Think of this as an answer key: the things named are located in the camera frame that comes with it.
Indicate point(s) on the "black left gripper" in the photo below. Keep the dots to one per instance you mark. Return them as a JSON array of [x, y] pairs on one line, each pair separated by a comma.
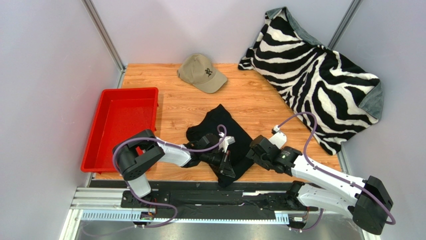
[[225, 165]]

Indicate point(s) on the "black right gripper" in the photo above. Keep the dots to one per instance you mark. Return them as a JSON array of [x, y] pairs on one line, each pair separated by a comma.
[[258, 154]]

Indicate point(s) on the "black t shirt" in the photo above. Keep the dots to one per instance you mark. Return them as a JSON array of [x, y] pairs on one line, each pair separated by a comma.
[[238, 150]]

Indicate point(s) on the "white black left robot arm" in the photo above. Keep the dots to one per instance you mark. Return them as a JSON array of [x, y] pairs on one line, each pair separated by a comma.
[[135, 156]]

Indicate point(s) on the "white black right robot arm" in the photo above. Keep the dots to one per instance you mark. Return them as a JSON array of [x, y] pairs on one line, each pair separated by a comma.
[[366, 201]]

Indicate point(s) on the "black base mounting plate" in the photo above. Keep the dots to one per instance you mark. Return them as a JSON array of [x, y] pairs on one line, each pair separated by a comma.
[[207, 200]]

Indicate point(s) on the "beige baseball cap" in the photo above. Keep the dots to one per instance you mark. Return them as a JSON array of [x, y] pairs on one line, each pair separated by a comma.
[[198, 71]]

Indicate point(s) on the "zebra print blanket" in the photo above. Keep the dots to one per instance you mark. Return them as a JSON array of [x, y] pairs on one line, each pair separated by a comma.
[[331, 95]]

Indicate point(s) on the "red plastic tray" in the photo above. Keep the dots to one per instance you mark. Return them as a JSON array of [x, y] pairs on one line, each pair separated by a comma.
[[120, 114]]

